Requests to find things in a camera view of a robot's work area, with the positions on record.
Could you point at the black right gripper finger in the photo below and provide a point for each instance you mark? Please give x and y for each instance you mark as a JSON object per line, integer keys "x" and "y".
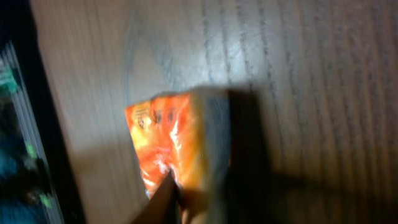
{"x": 162, "y": 207}

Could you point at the small orange snack packet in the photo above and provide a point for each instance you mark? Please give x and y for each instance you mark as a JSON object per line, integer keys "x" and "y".
{"x": 187, "y": 134}

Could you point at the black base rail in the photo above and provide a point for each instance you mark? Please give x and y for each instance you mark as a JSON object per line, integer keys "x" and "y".
{"x": 37, "y": 184}

